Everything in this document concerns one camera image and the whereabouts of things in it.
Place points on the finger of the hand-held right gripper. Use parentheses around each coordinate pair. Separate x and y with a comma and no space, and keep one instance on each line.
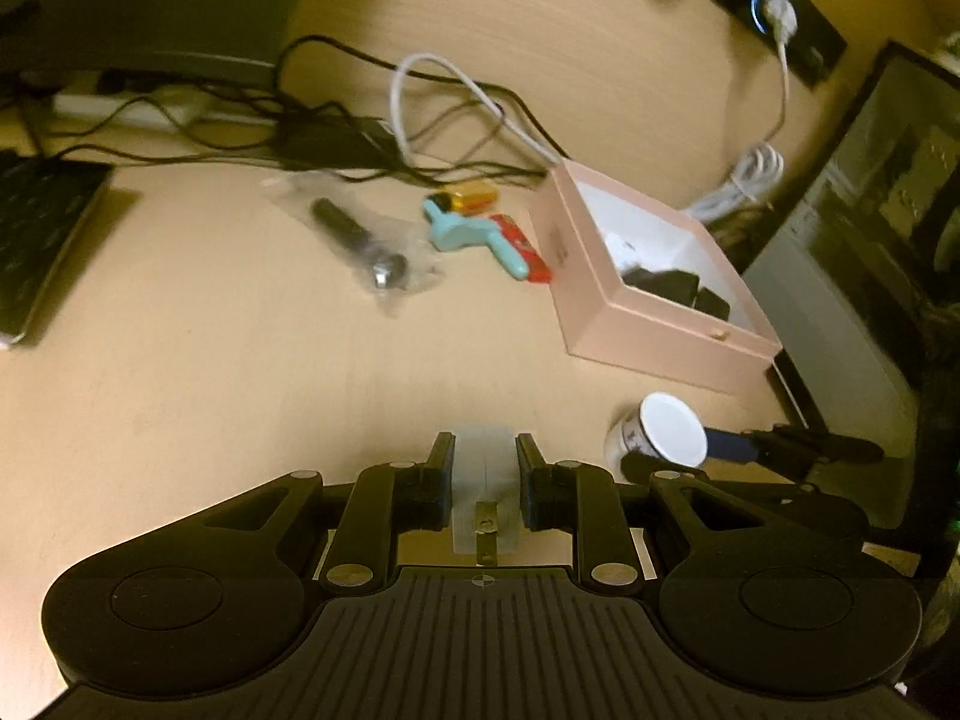
(637,466)
(727,446)

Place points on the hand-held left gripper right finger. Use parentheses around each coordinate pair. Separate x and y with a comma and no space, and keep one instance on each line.
(534,491)

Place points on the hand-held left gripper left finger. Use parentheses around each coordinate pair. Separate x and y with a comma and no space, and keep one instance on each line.
(441,487)

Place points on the small white cup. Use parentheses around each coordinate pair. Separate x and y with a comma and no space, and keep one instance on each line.
(671,427)

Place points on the white cube charger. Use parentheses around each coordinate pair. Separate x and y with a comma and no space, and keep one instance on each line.
(487,457)

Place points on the pink cardboard box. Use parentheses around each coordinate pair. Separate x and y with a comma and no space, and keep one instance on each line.
(652,345)

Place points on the red packet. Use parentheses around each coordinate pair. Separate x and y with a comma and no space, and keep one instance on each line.
(519,241)

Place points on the teal plastic tool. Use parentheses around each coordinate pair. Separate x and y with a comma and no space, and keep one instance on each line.
(457,229)

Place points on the black metal-tipped tool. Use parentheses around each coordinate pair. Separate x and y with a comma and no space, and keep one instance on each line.
(352,240)

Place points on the yellow battery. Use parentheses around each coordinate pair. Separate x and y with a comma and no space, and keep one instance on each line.
(469,199)

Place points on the computer case with glass side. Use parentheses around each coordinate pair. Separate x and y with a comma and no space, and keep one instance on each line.
(825,300)

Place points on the black power brick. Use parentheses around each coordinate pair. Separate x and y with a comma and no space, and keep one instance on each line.
(330,142)

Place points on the white power strip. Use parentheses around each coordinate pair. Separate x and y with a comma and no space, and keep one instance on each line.
(150,109)

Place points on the black keyboard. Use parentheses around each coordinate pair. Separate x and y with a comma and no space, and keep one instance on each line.
(37,225)

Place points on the black monitor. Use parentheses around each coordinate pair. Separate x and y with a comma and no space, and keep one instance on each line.
(150,7)

